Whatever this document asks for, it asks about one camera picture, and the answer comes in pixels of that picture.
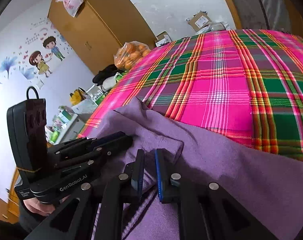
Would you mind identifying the cartoon couple wall sticker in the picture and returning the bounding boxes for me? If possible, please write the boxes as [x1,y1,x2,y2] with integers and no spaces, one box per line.
[0,17,72,92]

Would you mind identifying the person's left hand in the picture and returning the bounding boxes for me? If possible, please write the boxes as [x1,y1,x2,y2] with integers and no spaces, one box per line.
[24,197,59,217]

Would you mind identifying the white carton box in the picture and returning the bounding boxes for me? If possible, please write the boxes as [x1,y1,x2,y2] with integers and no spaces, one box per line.
[155,31,172,47]

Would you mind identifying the purple sweater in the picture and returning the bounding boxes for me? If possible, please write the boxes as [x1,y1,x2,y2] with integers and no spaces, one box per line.
[79,96,303,240]

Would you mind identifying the white plastic bag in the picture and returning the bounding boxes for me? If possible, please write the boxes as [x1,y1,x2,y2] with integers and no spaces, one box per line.
[56,0,84,18]

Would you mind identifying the yellow bag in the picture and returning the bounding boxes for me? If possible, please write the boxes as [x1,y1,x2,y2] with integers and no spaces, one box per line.
[70,87,86,107]

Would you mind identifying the black cable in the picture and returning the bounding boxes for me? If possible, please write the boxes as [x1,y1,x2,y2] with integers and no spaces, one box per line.
[26,86,40,100]

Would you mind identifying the grey plastic zip curtain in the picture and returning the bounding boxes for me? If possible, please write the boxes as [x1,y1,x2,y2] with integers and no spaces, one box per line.
[222,0,292,32]

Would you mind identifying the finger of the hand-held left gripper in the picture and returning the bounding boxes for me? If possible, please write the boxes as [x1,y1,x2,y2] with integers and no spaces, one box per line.
[51,131,127,153]
[53,134,133,169]

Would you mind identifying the white plastic tub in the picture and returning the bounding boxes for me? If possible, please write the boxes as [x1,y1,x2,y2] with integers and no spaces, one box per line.
[71,97,99,114]

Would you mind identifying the wooden door frame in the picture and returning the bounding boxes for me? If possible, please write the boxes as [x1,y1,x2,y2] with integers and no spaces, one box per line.
[214,0,242,30]

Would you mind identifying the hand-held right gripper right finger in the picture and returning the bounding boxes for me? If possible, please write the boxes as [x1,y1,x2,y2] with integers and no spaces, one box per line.
[155,149,277,240]

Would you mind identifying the silver mailer bags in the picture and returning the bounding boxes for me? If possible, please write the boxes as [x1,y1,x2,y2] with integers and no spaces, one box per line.
[194,21,229,35]

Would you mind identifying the grey side table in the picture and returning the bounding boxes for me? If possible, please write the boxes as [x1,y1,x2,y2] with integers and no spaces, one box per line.
[54,112,92,144]

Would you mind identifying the plastic bag of oranges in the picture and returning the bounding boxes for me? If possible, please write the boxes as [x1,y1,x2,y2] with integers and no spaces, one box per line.
[114,41,151,70]

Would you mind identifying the pink green plaid bed sheet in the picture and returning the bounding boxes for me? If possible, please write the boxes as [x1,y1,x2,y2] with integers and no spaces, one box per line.
[78,29,303,164]

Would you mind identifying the wooden wardrobe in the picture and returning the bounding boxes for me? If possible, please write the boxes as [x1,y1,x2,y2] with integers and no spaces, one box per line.
[48,0,157,75]

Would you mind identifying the black cloth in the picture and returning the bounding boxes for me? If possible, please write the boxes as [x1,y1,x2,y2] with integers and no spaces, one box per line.
[92,64,119,85]

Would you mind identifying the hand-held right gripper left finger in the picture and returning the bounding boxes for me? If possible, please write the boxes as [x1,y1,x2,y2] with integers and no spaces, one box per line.
[24,149,145,240]

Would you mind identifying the cardboard parcel box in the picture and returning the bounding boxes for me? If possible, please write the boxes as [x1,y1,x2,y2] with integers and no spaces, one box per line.
[188,11,213,32]

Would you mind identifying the small green white box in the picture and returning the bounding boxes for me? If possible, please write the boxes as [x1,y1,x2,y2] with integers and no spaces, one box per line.
[57,110,72,125]

